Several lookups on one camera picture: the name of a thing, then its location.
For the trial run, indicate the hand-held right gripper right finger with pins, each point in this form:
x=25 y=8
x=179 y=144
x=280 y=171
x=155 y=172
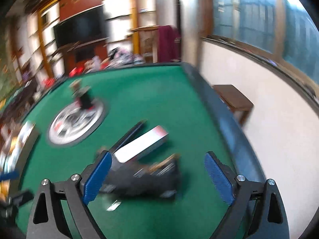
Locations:
x=219 y=176

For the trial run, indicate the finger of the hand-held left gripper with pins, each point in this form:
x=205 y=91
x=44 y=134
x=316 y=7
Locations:
x=8 y=176

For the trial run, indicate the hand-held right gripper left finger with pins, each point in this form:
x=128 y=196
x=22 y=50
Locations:
x=97 y=179

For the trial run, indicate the shallow cardboard box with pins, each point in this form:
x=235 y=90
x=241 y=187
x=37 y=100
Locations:
x=27 y=150

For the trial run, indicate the black pouch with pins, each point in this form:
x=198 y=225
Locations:
x=149 y=181

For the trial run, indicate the red and white box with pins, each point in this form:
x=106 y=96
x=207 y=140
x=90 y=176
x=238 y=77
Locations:
x=139 y=145

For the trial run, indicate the small white packet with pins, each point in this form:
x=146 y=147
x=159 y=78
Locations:
x=113 y=205

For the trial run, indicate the thin black stick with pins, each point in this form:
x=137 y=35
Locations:
x=129 y=134

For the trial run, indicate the round silver table disc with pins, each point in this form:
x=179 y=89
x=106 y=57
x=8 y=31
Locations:
x=72 y=127

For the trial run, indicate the small red bottle with cork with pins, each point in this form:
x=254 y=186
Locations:
x=84 y=99

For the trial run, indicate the brown wooden stool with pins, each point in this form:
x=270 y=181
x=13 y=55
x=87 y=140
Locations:
x=234 y=97

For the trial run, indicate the red plastic bag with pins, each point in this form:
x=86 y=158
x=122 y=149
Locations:
x=48 y=81
x=75 y=71

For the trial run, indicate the pile of patterned clothes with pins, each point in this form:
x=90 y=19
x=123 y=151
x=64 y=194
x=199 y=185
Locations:
x=124 y=54

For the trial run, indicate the maroon garment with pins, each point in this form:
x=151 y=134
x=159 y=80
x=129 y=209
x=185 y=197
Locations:
x=169 y=44

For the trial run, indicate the wooden armchair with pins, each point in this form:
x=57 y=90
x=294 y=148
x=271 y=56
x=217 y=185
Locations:
x=147 y=44

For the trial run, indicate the black flat television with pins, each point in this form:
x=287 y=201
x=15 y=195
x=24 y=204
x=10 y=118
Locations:
x=79 y=27

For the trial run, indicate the white standing air conditioner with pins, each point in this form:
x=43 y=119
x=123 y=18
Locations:
x=189 y=22

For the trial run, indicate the wooden framed window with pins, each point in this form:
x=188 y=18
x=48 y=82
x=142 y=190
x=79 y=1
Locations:
x=249 y=17

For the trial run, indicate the wall shelf unit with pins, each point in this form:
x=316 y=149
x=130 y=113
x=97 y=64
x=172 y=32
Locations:
x=134 y=5

